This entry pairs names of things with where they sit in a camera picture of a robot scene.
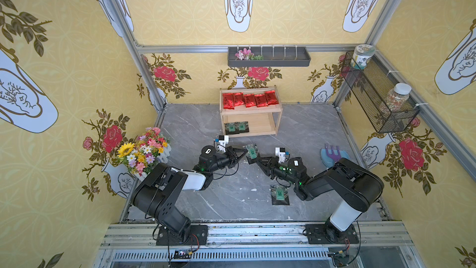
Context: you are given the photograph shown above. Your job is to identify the green tea bag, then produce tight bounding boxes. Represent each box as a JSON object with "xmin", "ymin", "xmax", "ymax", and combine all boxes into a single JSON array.
[
  {"xmin": 224, "ymin": 122, "xmax": 240, "ymax": 135},
  {"xmin": 270, "ymin": 185, "xmax": 290, "ymax": 206},
  {"xmin": 236, "ymin": 121, "xmax": 249, "ymax": 134},
  {"xmin": 245, "ymin": 144, "xmax": 259, "ymax": 163}
]

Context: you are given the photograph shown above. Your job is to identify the wooden two-tier shelf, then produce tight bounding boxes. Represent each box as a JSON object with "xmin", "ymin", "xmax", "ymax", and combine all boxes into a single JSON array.
[{"xmin": 219, "ymin": 86, "xmax": 283, "ymax": 138}]

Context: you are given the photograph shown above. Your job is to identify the red tea bag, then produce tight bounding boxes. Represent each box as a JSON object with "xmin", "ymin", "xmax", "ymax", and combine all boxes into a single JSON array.
[
  {"xmin": 254, "ymin": 93, "xmax": 268, "ymax": 107},
  {"xmin": 222, "ymin": 93, "xmax": 234, "ymax": 110},
  {"xmin": 233, "ymin": 93, "xmax": 245, "ymax": 107},
  {"xmin": 244, "ymin": 94, "xmax": 257, "ymax": 108},
  {"xmin": 265, "ymin": 90, "xmax": 279, "ymax": 105}
]

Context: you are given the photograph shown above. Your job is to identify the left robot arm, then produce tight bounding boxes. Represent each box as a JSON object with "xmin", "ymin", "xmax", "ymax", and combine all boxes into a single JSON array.
[{"xmin": 131, "ymin": 145, "xmax": 248, "ymax": 242}]

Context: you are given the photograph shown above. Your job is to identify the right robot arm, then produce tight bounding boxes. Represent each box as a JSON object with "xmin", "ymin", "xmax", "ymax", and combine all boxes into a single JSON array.
[{"xmin": 248, "ymin": 156, "xmax": 384, "ymax": 236}]

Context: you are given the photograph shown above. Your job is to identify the artificial flower bouquet in vase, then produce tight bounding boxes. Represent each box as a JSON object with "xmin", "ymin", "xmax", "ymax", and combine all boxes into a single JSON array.
[{"xmin": 116, "ymin": 127, "xmax": 172, "ymax": 181}]

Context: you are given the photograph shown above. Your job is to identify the small pink flowers in tray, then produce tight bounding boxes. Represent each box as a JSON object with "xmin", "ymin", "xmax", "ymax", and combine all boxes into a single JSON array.
[{"xmin": 235, "ymin": 48, "xmax": 264, "ymax": 60}]

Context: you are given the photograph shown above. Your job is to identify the small circuit board left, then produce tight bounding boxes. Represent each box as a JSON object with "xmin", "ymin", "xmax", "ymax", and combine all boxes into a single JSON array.
[{"xmin": 173, "ymin": 249, "xmax": 193, "ymax": 261}]

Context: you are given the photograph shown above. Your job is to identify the small circuit board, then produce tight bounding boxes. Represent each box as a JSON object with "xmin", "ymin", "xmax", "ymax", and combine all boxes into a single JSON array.
[
  {"xmin": 328, "ymin": 252, "xmax": 350, "ymax": 268},
  {"xmin": 173, "ymin": 249, "xmax": 193, "ymax": 261}
]

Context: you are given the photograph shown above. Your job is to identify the small circuit board right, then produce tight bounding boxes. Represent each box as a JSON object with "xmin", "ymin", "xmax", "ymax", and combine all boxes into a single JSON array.
[{"xmin": 328, "ymin": 252, "xmax": 350, "ymax": 268}]

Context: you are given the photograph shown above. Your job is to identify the clear jar white lid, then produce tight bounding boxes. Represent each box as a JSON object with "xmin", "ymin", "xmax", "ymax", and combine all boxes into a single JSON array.
[{"xmin": 380, "ymin": 83, "xmax": 412, "ymax": 114}]

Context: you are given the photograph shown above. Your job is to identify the jar with patterned lid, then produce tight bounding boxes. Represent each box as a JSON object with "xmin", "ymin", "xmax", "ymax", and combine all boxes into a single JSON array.
[{"xmin": 350, "ymin": 44, "xmax": 376, "ymax": 69}]

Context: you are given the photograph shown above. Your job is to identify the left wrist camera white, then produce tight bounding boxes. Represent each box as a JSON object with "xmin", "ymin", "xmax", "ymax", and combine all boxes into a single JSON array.
[{"xmin": 214, "ymin": 135, "xmax": 229, "ymax": 153}]

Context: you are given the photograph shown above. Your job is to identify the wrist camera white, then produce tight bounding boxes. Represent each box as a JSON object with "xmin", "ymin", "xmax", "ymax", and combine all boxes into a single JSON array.
[
  {"xmin": 275, "ymin": 147, "xmax": 290, "ymax": 163},
  {"xmin": 214, "ymin": 135, "xmax": 229, "ymax": 153}
]

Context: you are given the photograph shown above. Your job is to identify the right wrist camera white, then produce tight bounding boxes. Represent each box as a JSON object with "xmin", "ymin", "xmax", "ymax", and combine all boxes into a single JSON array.
[{"xmin": 275, "ymin": 147, "xmax": 290, "ymax": 163}]

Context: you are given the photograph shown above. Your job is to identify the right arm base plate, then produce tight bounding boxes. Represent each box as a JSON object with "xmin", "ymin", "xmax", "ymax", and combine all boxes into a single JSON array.
[{"xmin": 302, "ymin": 223, "xmax": 360, "ymax": 244}]

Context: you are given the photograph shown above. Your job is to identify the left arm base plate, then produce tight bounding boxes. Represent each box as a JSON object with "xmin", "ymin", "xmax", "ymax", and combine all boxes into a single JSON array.
[{"xmin": 156, "ymin": 225, "xmax": 208, "ymax": 246}]

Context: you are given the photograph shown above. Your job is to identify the grey wall tray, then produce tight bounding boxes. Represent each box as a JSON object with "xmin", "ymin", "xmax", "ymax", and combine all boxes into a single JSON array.
[{"xmin": 228, "ymin": 45, "xmax": 311, "ymax": 68}]

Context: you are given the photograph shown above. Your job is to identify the black wire wall basket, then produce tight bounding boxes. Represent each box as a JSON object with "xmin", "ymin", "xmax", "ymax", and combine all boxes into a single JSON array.
[{"xmin": 342, "ymin": 52, "xmax": 420, "ymax": 134}]

